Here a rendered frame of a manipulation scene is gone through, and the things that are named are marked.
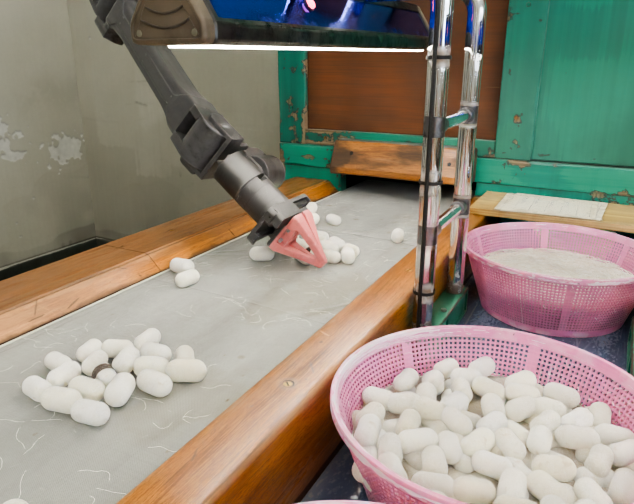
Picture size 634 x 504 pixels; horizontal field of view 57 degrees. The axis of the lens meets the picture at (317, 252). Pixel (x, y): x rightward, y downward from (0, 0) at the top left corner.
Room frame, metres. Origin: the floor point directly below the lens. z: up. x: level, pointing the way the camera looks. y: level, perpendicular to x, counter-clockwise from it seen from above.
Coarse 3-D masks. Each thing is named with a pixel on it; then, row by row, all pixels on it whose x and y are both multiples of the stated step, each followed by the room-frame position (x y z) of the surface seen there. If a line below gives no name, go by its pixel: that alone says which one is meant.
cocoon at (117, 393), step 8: (120, 376) 0.45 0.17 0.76; (128, 376) 0.46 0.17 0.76; (112, 384) 0.44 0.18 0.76; (120, 384) 0.44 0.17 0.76; (128, 384) 0.45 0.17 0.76; (104, 392) 0.44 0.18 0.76; (112, 392) 0.43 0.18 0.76; (120, 392) 0.44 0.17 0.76; (128, 392) 0.44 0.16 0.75; (112, 400) 0.43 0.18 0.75; (120, 400) 0.43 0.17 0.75
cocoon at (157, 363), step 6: (138, 360) 0.49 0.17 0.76; (144, 360) 0.49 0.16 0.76; (150, 360) 0.49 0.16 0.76; (156, 360) 0.49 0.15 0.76; (162, 360) 0.49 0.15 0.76; (138, 366) 0.48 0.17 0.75; (144, 366) 0.48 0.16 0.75; (150, 366) 0.48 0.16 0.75; (156, 366) 0.48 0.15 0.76; (162, 366) 0.48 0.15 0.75; (138, 372) 0.48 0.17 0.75; (162, 372) 0.48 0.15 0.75
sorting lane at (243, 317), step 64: (384, 256) 0.84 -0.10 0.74; (64, 320) 0.62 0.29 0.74; (128, 320) 0.62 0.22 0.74; (192, 320) 0.62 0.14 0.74; (256, 320) 0.62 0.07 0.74; (320, 320) 0.62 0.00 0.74; (0, 384) 0.48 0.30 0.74; (192, 384) 0.48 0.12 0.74; (0, 448) 0.38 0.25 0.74; (64, 448) 0.38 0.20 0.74; (128, 448) 0.38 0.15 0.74
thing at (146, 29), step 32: (160, 0) 0.51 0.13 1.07; (192, 0) 0.49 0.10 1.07; (224, 0) 0.53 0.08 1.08; (256, 0) 0.58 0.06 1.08; (288, 0) 0.64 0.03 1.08; (320, 0) 0.71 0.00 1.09; (352, 0) 0.80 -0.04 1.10; (160, 32) 0.51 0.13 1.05; (192, 32) 0.49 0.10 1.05; (224, 32) 0.51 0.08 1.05; (256, 32) 0.55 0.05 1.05; (288, 32) 0.60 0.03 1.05; (320, 32) 0.66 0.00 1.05; (352, 32) 0.73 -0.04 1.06; (384, 32) 0.83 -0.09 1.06; (416, 32) 0.96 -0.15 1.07
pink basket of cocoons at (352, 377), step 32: (384, 352) 0.51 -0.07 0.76; (416, 352) 0.52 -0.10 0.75; (448, 352) 0.53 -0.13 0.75; (480, 352) 0.53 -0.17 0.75; (544, 352) 0.51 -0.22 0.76; (576, 352) 0.49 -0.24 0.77; (352, 384) 0.46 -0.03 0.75; (384, 384) 0.49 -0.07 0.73; (544, 384) 0.49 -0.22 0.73; (576, 384) 0.48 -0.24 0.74; (608, 384) 0.45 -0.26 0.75; (352, 448) 0.35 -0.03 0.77; (384, 480) 0.33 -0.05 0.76
